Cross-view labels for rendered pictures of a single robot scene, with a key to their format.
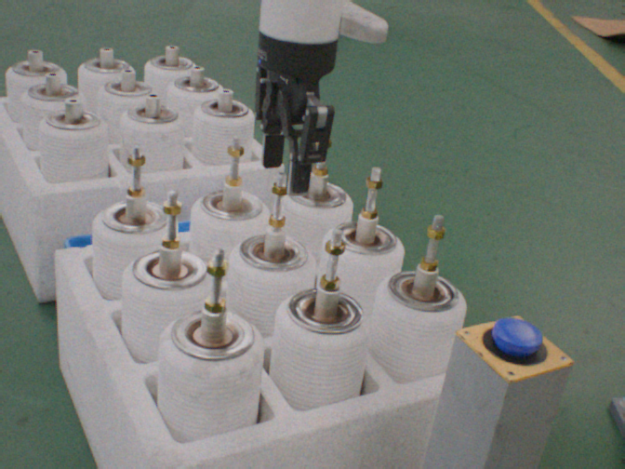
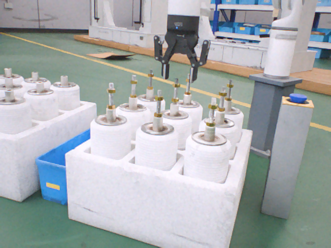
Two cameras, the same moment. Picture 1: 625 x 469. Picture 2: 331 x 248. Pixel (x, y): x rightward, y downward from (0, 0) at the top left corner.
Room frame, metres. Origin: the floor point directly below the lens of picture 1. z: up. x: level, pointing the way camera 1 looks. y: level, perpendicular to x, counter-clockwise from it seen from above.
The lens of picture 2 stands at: (0.18, 0.53, 0.49)
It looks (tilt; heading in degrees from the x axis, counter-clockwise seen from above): 19 degrees down; 320
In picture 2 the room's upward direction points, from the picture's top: 4 degrees clockwise
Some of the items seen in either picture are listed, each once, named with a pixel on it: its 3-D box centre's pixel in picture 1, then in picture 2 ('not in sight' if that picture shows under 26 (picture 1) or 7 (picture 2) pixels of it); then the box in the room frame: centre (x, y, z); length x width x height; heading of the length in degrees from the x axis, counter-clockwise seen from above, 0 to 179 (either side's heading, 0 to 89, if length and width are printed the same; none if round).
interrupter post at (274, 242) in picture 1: (274, 243); (174, 109); (0.74, 0.04, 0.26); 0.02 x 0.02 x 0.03
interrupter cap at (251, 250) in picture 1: (273, 253); (174, 114); (0.74, 0.04, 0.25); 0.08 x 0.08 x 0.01
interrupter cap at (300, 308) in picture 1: (325, 312); (219, 122); (0.64, -0.02, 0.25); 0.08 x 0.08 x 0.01
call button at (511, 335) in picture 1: (515, 340); (297, 99); (0.54, -0.18, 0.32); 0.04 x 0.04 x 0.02
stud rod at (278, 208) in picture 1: (278, 206); (175, 93); (0.74, 0.04, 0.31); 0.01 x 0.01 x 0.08; 56
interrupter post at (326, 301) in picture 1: (326, 301); (219, 117); (0.64, -0.02, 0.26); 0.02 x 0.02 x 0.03
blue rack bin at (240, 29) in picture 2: not in sight; (249, 28); (4.09, -4.70, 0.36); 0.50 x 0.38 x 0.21; 93
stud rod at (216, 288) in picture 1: (216, 288); (211, 115); (0.58, 0.08, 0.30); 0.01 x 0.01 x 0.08; 83
